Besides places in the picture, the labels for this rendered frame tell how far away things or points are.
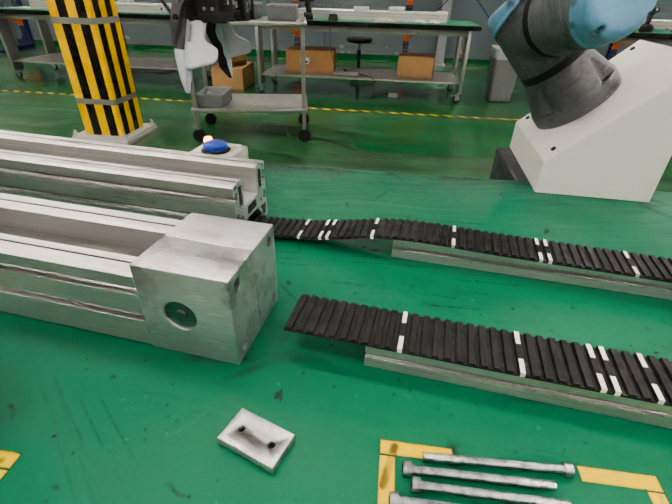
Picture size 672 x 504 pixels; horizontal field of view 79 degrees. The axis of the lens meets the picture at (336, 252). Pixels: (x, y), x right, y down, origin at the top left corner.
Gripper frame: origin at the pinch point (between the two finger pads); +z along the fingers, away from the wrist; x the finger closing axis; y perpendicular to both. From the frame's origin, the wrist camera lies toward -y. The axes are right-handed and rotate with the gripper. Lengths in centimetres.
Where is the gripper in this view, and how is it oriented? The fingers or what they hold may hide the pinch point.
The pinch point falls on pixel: (206, 82)
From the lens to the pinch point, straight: 71.1
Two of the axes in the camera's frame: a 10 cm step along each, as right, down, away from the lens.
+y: 9.7, 1.5, -1.9
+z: -0.3, 8.4, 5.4
